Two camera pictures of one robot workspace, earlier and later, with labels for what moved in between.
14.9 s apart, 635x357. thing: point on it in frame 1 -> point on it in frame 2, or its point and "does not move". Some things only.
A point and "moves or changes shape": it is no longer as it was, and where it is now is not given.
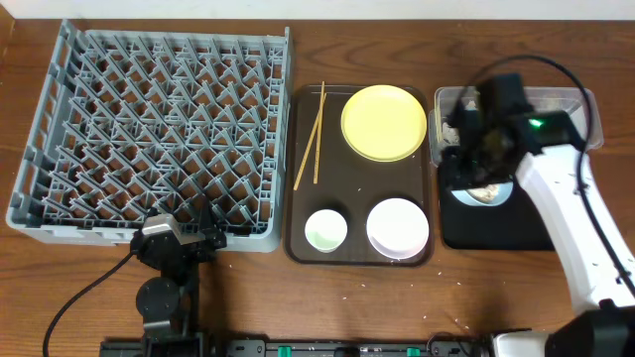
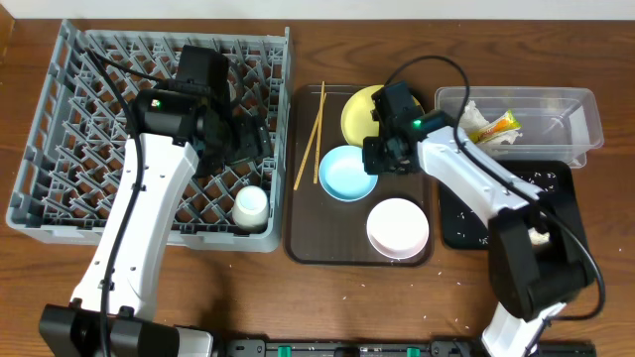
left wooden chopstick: [297, 183] does not move
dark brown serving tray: [322, 171] does not move
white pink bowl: [397, 228] does not move
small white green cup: [325, 229] -> [250, 210]
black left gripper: [186, 246] -> [253, 140]
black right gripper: [451, 159] -> [372, 165]
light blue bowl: [488, 196] moves or changes shape
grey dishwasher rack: [126, 125] does not move
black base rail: [259, 347] does not move
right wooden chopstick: [318, 136] does not move
